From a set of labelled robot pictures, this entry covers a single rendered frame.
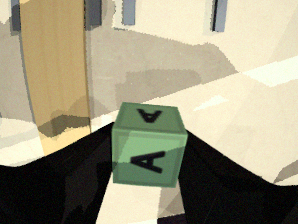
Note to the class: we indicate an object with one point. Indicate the green cube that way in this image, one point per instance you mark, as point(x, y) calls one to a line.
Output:
point(148, 145)

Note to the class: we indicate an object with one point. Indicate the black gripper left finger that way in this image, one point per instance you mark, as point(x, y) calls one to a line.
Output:
point(65, 187)

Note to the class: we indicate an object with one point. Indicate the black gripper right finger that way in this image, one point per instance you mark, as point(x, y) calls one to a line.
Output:
point(215, 190)

